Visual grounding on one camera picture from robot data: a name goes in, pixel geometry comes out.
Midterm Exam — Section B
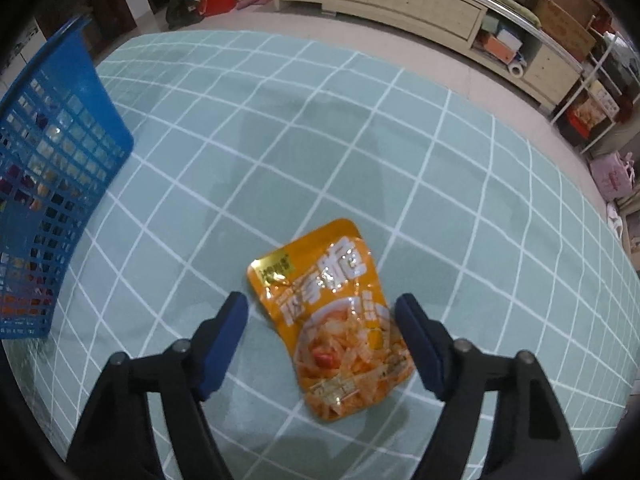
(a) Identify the beige carton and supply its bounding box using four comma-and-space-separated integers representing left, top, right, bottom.
595, 82, 623, 108

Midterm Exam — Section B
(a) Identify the small orange box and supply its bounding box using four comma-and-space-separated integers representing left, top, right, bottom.
487, 40, 521, 61

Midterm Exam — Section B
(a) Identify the green folded cloth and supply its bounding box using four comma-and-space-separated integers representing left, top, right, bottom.
480, 0, 541, 28

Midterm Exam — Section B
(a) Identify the black bag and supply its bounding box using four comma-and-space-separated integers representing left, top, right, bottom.
166, 0, 205, 30

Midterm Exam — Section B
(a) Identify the orange printed snack bag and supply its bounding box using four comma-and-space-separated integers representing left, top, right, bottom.
570, 95, 613, 136

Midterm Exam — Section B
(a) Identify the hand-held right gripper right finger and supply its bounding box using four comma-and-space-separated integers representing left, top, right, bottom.
395, 293, 584, 480

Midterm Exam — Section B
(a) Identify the pink tote bag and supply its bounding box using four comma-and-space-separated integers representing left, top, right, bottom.
590, 151, 638, 201

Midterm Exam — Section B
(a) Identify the yellow-orange snack pouch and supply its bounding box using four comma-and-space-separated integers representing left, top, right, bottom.
246, 218, 416, 423

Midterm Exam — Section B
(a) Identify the teal checkered tablecloth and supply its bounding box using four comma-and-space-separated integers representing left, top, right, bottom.
0, 30, 640, 480

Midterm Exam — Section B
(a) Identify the blue plastic basket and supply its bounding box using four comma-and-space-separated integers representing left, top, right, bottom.
0, 15, 135, 341

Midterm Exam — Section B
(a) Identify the brown cardboard box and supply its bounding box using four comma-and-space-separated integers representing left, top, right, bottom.
537, 0, 598, 63

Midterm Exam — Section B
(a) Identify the white metal shelf rack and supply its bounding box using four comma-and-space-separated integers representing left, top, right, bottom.
552, 10, 640, 156

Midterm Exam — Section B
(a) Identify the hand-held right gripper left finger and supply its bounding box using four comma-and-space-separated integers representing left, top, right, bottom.
67, 291, 250, 480

